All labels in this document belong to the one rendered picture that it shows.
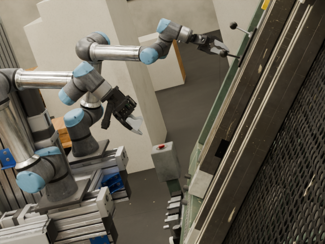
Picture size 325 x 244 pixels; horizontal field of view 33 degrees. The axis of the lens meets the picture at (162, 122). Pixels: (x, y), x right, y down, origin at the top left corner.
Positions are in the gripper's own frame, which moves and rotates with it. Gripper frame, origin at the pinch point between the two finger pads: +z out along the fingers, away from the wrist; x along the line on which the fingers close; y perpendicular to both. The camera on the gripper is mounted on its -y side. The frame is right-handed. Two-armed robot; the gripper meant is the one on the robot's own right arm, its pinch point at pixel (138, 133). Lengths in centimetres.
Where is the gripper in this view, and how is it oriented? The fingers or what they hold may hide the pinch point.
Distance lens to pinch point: 221.1
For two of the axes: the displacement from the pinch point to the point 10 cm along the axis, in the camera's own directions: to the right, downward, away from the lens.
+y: 7.2, -6.2, -3.1
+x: 1.0, -3.5, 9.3
